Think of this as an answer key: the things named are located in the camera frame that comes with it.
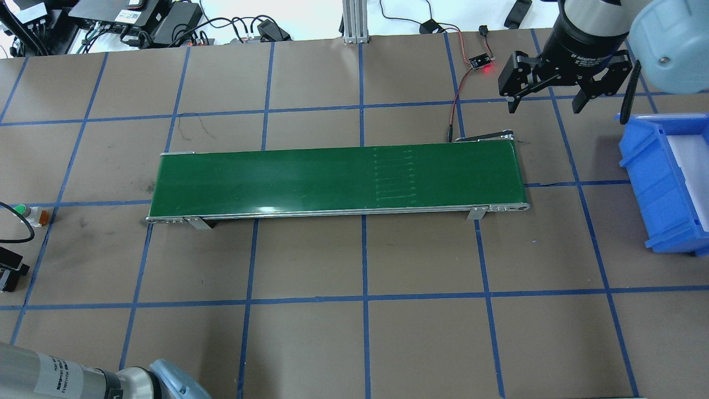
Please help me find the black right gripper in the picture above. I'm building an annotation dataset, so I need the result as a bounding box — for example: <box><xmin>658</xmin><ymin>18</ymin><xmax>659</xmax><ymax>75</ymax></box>
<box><xmin>498</xmin><ymin>33</ymin><xmax>633</xmax><ymax>114</ymax></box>

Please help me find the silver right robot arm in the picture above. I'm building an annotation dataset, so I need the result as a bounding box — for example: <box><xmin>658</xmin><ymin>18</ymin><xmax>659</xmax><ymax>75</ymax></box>
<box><xmin>498</xmin><ymin>1</ymin><xmax>708</xmax><ymax>114</ymax></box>

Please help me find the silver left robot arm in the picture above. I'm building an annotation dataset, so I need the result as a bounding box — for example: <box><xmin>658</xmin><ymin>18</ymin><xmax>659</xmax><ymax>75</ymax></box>
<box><xmin>1</xmin><ymin>342</ymin><xmax>211</xmax><ymax>398</ymax></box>

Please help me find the small black controller board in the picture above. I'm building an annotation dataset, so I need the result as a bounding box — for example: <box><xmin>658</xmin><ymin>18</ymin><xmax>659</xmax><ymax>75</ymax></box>
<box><xmin>468</xmin><ymin>53</ymin><xmax>495</xmax><ymax>71</ymax></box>

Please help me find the green conveyor belt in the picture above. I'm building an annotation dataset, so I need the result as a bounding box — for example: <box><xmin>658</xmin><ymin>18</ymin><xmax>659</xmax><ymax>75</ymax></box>
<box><xmin>146</xmin><ymin>135</ymin><xmax>530</xmax><ymax>229</ymax></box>

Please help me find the blue plastic bin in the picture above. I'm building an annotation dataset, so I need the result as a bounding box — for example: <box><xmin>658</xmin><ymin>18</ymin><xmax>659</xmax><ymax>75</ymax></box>
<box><xmin>619</xmin><ymin>113</ymin><xmax>708</xmax><ymax>256</ymax></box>

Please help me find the red black power cable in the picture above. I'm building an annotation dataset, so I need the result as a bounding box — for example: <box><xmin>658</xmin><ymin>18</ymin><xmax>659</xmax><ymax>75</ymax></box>
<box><xmin>379</xmin><ymin>0</ymin><xmax>496</xmax><ymax>144</ymax></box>

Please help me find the aluminium frame post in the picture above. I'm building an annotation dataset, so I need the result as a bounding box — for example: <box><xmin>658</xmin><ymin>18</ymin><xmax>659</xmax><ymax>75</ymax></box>
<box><xmin>341</xmin><ymin>0</ymin><xmax>370</xmax><ymax>44</ymax></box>

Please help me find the green push button switch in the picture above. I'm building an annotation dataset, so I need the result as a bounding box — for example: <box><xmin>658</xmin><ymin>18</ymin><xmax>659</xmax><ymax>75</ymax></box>
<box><xmin>13</xmin><ymin>204</ymin><xmax>50</xmax><ymax>227</ymax></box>

